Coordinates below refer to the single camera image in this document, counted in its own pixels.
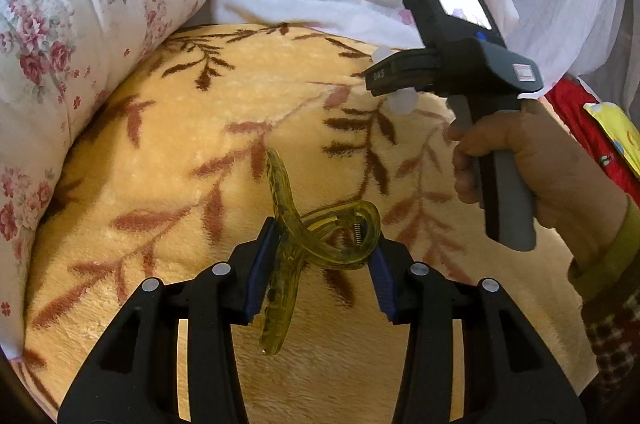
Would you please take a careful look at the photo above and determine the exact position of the person's right forearm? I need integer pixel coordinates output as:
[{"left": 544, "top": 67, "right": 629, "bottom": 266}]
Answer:
[{"left": 567, "top": 194, "right": 640, "bottom": 410}]

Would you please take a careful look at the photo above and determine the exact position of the small white tube bottle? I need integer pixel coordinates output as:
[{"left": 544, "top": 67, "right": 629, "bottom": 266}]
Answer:
[{"left": 370, "top": 46, "right": 418, "bottom": 115}]

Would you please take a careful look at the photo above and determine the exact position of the yellow printed pillow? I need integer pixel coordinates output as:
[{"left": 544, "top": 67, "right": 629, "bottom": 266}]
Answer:
[{"left": 582, "top": 102, "right": 640, "bottom": 177}]

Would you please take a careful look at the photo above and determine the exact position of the translucent yellow hair clip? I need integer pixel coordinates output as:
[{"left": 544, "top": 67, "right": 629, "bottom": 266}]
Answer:
[{"left": 257, "top": 148, "right": 381, "bottom": 357}]

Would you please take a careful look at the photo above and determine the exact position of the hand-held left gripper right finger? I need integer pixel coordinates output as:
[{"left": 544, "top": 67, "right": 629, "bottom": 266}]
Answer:
[{"left": 367, "top": 239, "right": 586, "bottom": 424}]

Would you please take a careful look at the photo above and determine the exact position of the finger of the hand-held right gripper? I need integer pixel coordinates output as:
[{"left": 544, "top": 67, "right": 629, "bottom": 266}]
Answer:
[{"left": 369, "top": 48, "right": 443, "bottom": 98}]

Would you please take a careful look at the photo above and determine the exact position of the yellow floral plush blanket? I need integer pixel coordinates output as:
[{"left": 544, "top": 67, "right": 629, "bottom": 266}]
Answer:
[{"left": 22, "top": 23, "right": 601, "bottom": 424}]

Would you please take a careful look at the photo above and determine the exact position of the person's right hand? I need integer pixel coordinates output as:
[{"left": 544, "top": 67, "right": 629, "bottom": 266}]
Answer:
[{"left": 444, "top": 102, "right": 628, "bottom": 265}]

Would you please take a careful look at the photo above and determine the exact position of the floral pink white pillow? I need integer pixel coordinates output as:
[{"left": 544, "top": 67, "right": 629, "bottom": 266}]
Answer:
[{"left": 0, "top": 0, "right": 223, "bottom": 360}]

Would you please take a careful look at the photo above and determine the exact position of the red plush blanket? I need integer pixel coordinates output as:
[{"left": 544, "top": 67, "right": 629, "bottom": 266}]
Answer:
[{"left": 545, "top": 74, "right": 640, "bottom": 190}]

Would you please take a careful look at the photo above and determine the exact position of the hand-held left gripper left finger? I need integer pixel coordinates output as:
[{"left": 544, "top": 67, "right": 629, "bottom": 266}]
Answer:
[{"left": 57, "top": 219, "right": 281, "bottom": 424}]

